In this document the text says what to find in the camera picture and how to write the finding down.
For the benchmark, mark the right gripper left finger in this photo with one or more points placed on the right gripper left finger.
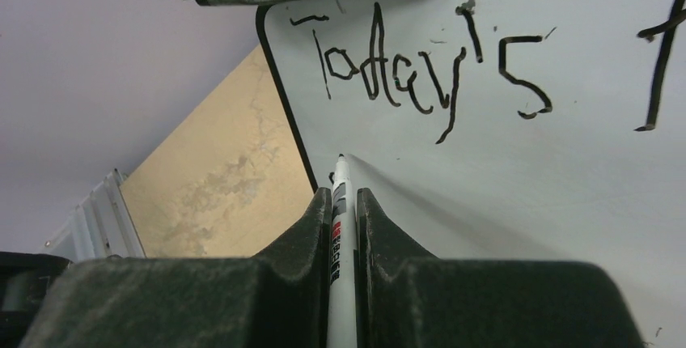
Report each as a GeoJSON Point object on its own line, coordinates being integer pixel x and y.
{"type": "Point", "coordinates": [276, 298]}

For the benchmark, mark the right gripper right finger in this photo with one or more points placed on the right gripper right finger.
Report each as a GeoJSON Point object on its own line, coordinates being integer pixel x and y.
{"type": "Point", "coordinates": [414, 299]}

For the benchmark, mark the white black marker pen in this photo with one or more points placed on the white black marker pen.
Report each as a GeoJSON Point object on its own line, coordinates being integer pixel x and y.
{"type": "Point", "coordinates": [342, 305]}

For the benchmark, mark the black framed whiteboard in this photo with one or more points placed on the black framed whiteboard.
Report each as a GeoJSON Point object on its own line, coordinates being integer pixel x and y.
{"type": "Point", "coordinates": [530, 129]}

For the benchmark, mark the aluminium extrusion frame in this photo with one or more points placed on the aluminium extrusion frame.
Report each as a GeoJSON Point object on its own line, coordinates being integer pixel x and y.
{"type": "Point", "coordinates": [100, 226]}

